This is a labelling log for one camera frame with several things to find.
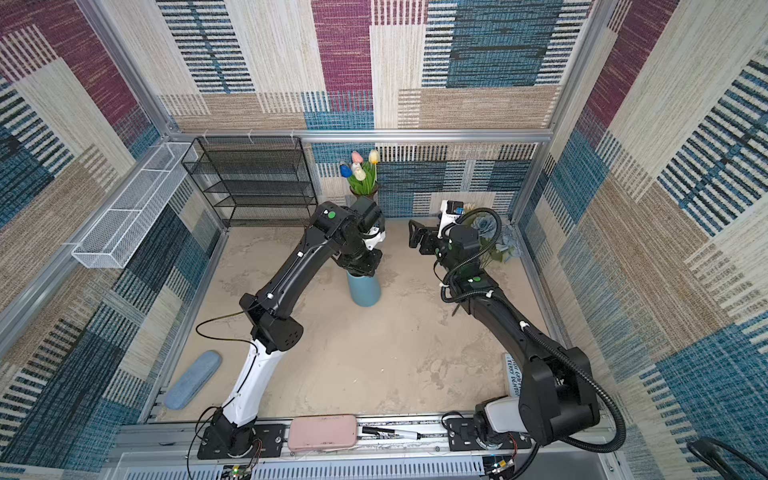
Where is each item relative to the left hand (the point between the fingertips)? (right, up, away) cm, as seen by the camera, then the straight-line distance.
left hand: (374, 268), depth 81 cm
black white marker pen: (+4, -40, -7) cm, 41 cm away
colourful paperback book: (+37, -29, 0) cm, 47 cm away
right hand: (+13, +12, 0) cm, 18 cm away
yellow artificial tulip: (-1, +34, +16) cm, 38 cm away
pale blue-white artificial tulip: (-5, +29, +11) cm, 31 cm away
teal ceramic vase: (-3, -6, +6) cm, 9 cm away
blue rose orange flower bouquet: (+41, +9, +22) cm, 48 cm away
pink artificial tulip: (-7, +35, +17) cm, 39 cm away
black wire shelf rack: (-45, +30, +30) cm, 62 cm away
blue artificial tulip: (-10, +29, +13) cm, 33 cm away
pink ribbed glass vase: (-4, +24, +19) cm, 31 cm away
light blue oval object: (-49, -30, 0) cm, 57 cm away
